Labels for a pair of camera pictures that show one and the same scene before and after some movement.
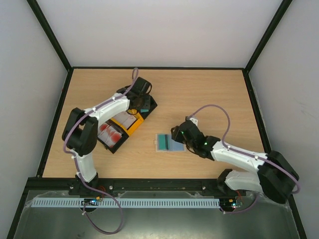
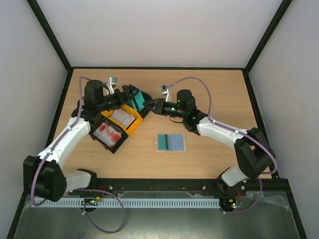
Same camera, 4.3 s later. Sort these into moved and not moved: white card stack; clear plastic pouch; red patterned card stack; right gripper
Moved: right gripper
Not moved: clear plastic pouch; red patterned card stack; white card stack
